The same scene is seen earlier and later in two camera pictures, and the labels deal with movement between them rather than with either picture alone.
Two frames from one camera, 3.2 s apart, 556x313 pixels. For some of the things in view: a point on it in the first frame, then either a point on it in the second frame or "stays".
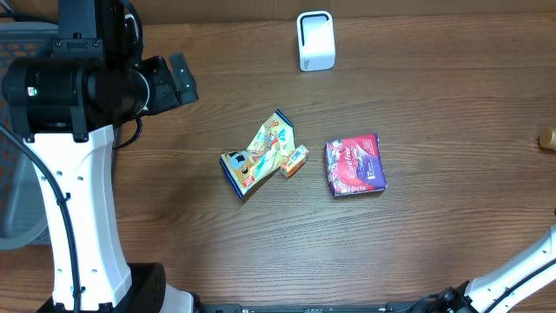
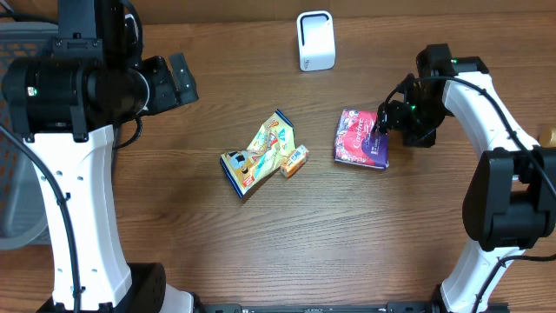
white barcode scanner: x=316 y=40 stays
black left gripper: x=169 y=94 stays
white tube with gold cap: x=548 y=138 stays
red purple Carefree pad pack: x=354 y=165 to x=357 y=143
